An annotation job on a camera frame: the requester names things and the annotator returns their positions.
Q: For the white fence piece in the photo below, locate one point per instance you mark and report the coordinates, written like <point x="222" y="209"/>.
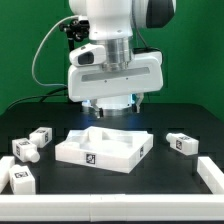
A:
<point x="211" y="175"/>
<point x="6" y="163"/>

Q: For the white square tabletop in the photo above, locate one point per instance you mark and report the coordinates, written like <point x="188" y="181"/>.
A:
<point x="104" y="148"/>

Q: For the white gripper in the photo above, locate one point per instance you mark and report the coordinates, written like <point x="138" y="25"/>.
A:
<point x="143" y="74"/>

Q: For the white right fence piece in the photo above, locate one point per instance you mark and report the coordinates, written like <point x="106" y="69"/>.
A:
<point x="211" y="175"/>

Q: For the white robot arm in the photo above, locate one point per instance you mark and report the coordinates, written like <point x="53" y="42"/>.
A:
<point x="112" y="24"/>

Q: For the white front fence wall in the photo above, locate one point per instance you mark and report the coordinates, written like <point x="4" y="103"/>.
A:
<point x="95" y="208"/>

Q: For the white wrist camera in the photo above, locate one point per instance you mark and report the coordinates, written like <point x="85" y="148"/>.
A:
<point x="88" y="54"/>

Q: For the white left fence piece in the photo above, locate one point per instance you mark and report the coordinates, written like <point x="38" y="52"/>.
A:
<point x="6" y="163"/>

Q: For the black camera stand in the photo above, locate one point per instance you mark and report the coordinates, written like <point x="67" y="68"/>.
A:
<point x="76" y="31"/>

